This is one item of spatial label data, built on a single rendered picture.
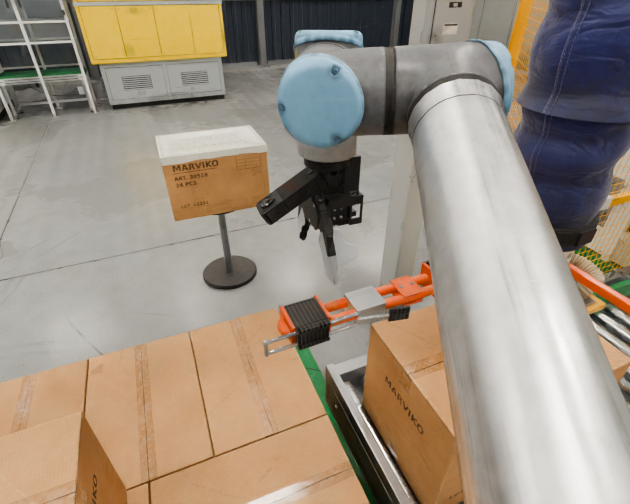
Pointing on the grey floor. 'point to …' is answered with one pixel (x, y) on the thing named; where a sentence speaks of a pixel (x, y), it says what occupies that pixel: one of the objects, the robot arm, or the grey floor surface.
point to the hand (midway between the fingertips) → (314, 262)
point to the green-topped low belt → (38, 84)
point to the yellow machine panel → (155, 49)
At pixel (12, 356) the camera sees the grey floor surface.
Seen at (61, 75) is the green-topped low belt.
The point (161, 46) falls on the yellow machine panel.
